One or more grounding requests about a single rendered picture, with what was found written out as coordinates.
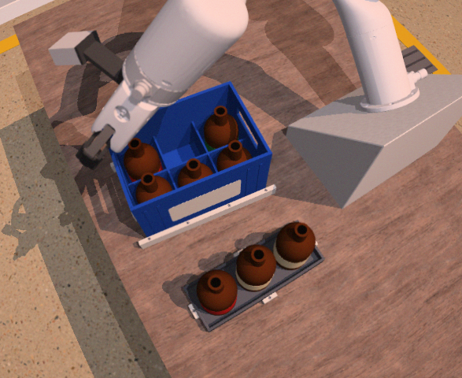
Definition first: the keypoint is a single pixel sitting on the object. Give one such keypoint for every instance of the blue crate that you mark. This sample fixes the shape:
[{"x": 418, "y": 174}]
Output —
[{"x": 178, "y": 131}]

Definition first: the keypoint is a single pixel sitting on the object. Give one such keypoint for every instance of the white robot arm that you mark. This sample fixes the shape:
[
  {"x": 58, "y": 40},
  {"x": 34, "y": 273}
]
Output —
[{"x": 188, "y": 36}]

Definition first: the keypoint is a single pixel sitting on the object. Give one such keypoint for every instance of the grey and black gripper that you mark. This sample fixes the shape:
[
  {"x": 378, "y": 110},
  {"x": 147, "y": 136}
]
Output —
[{"x": 114, "y": 121}]

